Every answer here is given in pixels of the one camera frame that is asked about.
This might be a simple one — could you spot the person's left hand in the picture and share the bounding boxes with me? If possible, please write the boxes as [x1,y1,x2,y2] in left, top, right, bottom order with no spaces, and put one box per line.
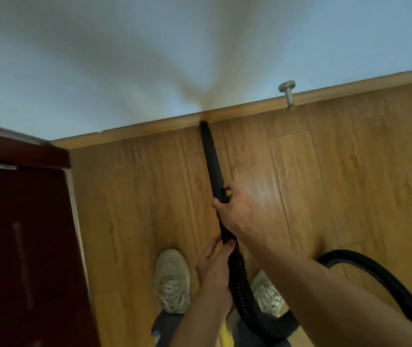
[195,236,236,297]

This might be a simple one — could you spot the person's right hand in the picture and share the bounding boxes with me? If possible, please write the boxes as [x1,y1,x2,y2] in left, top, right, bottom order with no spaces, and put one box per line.
[211,182,265,247]

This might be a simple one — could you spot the black vacuum crevice nozzle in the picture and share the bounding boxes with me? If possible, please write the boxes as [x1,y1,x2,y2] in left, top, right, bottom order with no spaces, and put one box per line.
[199,120,236,247]

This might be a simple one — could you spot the black corrugated vacuum hose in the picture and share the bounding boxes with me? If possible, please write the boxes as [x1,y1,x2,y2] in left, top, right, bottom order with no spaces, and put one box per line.
[227,246,412,341]

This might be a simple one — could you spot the person's left forearm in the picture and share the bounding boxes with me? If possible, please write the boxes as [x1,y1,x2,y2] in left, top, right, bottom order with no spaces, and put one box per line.
[169,283,234,347]

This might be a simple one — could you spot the person's right forearm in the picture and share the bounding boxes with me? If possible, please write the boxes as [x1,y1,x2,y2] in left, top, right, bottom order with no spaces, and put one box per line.
[244,233,412,347]

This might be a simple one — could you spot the white right sneaker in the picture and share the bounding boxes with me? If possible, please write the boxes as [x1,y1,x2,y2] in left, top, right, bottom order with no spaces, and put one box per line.
[251,269,286,319]

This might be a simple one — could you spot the white sneaker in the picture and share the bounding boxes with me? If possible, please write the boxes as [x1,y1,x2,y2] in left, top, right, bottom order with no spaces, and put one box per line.
[154,249,191,315]
[251,269,286,319]

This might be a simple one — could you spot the white left sneaker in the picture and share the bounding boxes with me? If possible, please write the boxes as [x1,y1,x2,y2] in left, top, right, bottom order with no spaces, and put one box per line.
[154,249,191,315]

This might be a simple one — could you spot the yellow object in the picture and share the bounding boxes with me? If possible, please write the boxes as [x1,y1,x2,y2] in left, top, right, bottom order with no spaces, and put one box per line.
[216,323,234,347]

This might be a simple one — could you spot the grey trousers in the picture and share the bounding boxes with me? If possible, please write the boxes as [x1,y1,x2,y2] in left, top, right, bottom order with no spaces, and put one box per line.
[151,310,294,347]

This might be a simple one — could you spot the silver metal door stopper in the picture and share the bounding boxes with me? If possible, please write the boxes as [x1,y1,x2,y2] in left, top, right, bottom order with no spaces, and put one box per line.
[278,80,297,112]

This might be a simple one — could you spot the dark red wooden door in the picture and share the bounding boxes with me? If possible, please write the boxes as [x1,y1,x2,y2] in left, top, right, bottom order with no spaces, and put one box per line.
[0,120,100,347]

